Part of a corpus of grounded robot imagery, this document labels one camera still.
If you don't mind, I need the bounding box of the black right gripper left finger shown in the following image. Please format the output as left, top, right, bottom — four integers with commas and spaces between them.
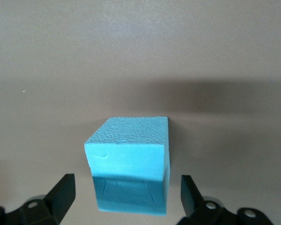
4, 173, 76, 225

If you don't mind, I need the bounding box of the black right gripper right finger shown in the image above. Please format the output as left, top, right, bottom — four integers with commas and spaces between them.
177, 175, 239, 225

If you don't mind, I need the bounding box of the light blue foam block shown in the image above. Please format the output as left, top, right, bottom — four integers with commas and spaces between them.
84, 116, 171, 216

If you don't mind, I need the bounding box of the brown table cover sheet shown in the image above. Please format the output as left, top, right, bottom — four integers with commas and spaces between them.
0, 0, 281, 225

